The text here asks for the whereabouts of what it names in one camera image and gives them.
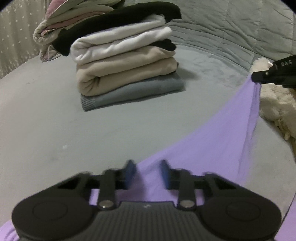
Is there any white fluffy plush toy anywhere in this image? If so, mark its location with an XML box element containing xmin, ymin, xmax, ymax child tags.
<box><xmin>249</xmin><ymin>58</ymin><xmax>295</xmax><ymax>141</ymax></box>

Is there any grey quilted blanket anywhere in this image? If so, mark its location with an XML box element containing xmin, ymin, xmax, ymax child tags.
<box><xmin>120</xmin><ymin>0</ymin><xmax>296</xmax><ymax>77</ymax></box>

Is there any folded grey knit garment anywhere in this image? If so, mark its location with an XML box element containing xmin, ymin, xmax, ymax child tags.
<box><xmin>80</xmin><ymin>72</ymin><xmax>185</xmax><ymax>111</ymax></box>

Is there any folded beige garment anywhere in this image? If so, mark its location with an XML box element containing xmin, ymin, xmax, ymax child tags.
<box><xmin>76</xmin><ymin>46</ymin><xmax>178</xmax><ymax>96</ymax></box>

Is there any folded black garment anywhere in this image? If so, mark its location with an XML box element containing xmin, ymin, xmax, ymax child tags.
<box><xmin>52</xmin><ymin>1</ymin><xmax>182</xmax><ymax>56</ymax></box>

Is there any folded white garment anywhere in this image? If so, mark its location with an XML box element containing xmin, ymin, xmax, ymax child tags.
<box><xmin>70</xmin><ymin>15</ymin><xmax>172</xmax><ymax>65</ymax></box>

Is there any folded grey pink quilt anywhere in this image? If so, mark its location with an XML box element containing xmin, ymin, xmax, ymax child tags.
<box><xmin>33</xmin><ymin>0</ymin><xmax>124</xmax><ymax>62</ymax></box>

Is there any grey dotted curtain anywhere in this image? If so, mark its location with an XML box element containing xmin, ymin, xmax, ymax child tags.
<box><xmin>0</xmin><ymin>0</ymin><xmax>48</xmax><ymax>78</ymax></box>

